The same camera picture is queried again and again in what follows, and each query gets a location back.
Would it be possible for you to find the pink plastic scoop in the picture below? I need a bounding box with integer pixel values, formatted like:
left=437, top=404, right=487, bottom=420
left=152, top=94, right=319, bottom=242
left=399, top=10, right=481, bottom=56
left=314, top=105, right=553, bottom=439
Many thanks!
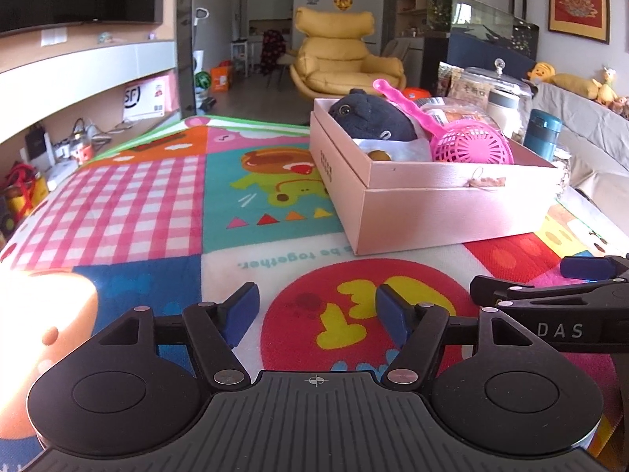
left=372, top=79, right=514, bottom=164

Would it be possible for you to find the packaged bread bag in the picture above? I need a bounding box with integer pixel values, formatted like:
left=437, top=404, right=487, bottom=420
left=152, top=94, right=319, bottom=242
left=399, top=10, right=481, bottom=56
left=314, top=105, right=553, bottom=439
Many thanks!
left=416, top=97, right=498, bottom=129

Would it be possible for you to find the black plush toy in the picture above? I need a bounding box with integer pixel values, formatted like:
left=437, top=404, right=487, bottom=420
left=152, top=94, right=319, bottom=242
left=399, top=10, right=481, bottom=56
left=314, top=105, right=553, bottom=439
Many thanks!
left=328, top=88, right=417, bottom=142

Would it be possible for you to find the colourful play mat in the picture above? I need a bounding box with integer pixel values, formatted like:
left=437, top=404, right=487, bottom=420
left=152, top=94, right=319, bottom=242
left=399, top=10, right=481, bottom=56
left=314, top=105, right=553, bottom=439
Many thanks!
left=0, top=113, right=629, bottom=472

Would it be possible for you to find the pink cardboard box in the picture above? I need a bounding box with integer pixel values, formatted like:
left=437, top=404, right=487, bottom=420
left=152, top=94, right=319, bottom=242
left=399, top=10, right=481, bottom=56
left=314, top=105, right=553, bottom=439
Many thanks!
left=310, top=98, right=562, bottom=254

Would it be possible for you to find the grey sofa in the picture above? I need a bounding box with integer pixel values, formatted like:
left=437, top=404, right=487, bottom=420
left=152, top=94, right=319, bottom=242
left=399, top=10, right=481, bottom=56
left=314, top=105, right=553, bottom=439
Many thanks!
left=532, top=83, right=628, bottom=231

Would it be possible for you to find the teal thermos bottle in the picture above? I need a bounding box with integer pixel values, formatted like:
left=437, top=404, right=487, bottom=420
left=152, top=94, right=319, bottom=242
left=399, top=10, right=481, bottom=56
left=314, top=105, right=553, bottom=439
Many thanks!
left=524, top=109, right=563, bottom=161

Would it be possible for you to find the white thermos bottle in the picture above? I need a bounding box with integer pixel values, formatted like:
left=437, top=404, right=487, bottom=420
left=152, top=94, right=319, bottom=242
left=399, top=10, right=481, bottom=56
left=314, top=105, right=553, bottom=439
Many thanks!
left=486, top=88, right=521, bottom=138

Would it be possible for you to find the large glass nut jar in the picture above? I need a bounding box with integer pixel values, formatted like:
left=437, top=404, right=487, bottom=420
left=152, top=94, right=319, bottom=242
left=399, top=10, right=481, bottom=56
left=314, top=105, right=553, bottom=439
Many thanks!
left=448, top=57, right=533, bottom=143

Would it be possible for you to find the yellow duck plush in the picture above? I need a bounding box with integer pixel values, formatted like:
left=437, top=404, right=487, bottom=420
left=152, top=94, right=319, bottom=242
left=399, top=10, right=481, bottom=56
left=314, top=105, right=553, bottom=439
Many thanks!
left=527, top=62, right=557, bottom=83

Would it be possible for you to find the orange plastic container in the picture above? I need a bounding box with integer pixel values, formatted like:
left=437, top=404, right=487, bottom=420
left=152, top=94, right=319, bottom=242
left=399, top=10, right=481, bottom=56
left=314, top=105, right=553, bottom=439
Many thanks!
left=402, top=87, right=432, bottom=100

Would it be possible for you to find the white SF parcel box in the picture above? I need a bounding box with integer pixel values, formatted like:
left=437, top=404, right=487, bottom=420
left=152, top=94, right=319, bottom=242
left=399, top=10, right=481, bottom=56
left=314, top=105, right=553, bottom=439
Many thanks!
left=123, top=72, right=177, bottom=122

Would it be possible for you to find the yellow lounge chair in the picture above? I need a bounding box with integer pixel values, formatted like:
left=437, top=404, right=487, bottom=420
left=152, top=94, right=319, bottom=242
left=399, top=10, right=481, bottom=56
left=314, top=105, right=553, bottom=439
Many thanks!
left=290, top=6, right=406, bottom=99

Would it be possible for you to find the glass fish tank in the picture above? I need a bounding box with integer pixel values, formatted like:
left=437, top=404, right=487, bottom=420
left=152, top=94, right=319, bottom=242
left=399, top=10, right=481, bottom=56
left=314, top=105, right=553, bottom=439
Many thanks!
left=427, top=0, right=539, bottom=60

